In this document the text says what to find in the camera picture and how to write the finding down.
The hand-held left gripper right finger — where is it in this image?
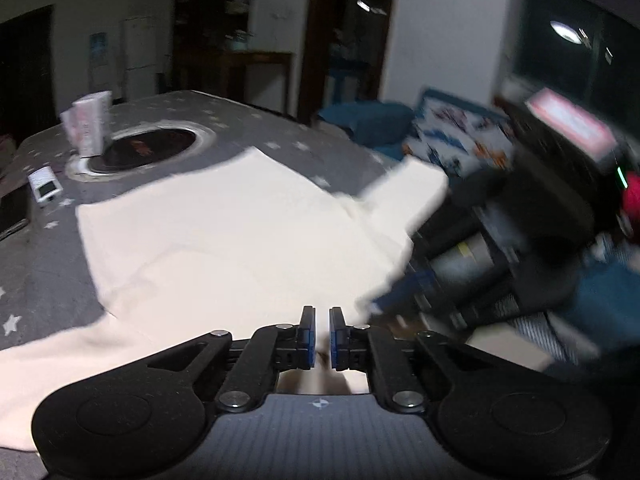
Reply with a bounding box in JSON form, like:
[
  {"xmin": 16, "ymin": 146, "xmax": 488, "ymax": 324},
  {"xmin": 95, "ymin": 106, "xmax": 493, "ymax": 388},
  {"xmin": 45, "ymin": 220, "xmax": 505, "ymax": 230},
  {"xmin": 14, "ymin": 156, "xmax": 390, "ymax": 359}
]
[{"xmin": 328, "ymin": 306, "xmax": 511, "ymax": 413}]

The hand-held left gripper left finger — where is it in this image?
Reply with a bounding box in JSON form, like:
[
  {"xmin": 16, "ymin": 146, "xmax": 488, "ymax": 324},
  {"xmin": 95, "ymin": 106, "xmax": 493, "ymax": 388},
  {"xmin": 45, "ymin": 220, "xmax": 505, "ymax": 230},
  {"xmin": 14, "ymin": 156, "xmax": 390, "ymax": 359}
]
[{"xmin": 130, "ymin": 306, "xmax": 317, "ymax": 414}]

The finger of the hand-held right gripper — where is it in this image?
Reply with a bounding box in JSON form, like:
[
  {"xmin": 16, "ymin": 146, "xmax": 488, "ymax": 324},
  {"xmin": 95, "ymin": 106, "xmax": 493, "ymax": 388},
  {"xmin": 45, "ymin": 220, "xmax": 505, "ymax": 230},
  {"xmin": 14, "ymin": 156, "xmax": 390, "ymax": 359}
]
[{"xmin": 367, "ymin": 265, "xmax": 451, "ymax": 318}]

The cream garment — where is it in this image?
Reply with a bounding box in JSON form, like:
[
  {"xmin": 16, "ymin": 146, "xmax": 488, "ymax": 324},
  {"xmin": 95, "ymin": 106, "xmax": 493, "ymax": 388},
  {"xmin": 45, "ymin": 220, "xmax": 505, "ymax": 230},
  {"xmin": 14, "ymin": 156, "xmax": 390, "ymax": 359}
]
[{"xmin": 0, "ymin": 146, "xmax": 451, "ymax": 453}]

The person's right forearm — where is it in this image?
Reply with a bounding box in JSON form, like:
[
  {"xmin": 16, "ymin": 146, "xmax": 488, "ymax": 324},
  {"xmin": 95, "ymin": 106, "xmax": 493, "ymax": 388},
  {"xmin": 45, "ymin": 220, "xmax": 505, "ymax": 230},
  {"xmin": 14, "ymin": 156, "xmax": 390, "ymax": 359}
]
[{"xmin": 621, "ymin": 172, "xmax": 640, "ymax": 246}]

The large window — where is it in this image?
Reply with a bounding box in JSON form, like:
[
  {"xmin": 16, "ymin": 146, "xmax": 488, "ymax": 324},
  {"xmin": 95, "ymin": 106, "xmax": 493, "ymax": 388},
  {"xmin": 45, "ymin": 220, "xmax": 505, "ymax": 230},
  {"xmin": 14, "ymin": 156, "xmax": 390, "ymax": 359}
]
[{"xmin": 510, "ymin": 0, "xmax": 640, "ymax": 111}]

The blue sofa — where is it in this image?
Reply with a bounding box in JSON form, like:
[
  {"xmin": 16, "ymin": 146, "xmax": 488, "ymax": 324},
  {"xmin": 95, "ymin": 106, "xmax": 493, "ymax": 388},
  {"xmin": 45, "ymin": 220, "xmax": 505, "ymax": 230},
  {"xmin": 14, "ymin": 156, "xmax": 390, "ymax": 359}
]
[{"xmin": 315, "ymin": 89, "xmax": 640, "ymax": 376}]

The small blue table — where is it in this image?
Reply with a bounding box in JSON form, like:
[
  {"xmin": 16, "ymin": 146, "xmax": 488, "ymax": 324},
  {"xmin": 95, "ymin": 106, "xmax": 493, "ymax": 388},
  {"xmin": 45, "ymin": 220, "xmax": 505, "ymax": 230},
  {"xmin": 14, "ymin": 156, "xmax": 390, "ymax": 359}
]
[{"xmin": 327, "ymin": 57, "xmax": 373, "ymax": 106}]

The round black induction cooker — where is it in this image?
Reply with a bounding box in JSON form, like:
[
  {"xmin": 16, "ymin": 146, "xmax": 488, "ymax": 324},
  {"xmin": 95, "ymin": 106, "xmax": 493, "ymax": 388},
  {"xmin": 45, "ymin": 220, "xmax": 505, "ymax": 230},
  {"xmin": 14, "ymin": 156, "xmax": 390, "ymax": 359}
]
[{"xmin": 65, "ymin": 119, "xmax": 217, "ymax": 182}]

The wooden side table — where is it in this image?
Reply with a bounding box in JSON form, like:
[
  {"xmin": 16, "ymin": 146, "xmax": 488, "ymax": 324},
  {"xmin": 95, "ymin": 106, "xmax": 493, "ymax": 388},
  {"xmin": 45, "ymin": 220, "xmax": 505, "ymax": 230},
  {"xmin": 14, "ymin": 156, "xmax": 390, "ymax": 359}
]
[{"xmin": 175, "ymin": 51, "xmax": 296, "ymax": 111}]

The white remote control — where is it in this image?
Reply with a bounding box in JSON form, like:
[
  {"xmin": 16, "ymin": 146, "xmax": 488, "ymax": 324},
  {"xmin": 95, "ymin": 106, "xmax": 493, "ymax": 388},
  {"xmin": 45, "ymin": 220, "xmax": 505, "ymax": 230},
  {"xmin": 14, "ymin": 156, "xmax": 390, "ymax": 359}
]
[{"xmin": 27, "ymin": 166, "xmax": 63, "ymax": 207}]

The clear tissue pack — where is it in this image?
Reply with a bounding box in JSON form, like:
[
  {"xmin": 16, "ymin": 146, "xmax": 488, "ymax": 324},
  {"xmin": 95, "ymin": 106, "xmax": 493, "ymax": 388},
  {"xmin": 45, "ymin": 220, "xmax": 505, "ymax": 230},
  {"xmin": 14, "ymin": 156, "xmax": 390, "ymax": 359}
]
[{"xmin": 60, "ymin": 91, "xmax": 113, "ymax": 158}]

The black smartphone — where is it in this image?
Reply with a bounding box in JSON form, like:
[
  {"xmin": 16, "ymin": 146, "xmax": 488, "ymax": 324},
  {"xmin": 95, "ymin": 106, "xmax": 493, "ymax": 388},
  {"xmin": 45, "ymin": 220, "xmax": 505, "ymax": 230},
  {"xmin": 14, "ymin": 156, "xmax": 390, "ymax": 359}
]
[{"xmin": 0, "ymin": 183, "xmax": 32, "ymax": 242}]

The white refrigerator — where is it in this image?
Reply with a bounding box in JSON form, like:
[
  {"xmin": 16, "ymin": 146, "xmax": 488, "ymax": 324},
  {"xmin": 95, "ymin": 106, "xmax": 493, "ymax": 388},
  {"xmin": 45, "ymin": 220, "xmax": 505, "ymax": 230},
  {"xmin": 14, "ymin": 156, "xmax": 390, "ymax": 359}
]
[{"xmin": 122, "ymin": 16, "xmax": 160, "ymax": 101}]

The water dispenser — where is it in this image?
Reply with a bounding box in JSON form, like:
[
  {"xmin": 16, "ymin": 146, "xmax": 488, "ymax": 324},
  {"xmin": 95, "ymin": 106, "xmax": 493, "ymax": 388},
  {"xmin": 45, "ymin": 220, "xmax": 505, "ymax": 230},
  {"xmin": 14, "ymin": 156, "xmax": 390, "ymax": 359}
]
[{"xmin": 87, "ymin": 32, "xmax": 112, "ymax": 93}]

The dark door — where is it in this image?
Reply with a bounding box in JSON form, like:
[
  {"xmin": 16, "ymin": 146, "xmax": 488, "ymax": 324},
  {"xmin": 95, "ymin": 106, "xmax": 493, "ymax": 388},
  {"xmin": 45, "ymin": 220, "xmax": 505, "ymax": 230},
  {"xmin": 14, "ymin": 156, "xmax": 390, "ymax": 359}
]
[{"xmin": 0, "ymin": 5, "xmax": 55, "ymax": 136}]

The wooden door frame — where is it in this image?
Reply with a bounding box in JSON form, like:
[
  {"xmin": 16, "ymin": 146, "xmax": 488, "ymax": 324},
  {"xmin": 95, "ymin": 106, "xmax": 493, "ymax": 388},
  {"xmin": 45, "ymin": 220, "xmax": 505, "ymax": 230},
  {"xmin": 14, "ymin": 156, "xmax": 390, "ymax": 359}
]
[{"xmin": 297, "ymin": 0, "xmax": 401, "ymax": 121}]

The wooden wall cabinet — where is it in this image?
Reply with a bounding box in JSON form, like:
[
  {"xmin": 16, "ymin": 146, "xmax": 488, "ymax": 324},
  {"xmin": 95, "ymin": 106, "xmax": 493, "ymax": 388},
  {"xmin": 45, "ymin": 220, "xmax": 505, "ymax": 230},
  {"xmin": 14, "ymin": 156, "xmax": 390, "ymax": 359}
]
[{"xmin": 172, "ymin": 0, "xmax": 253, "ymax": 96}]

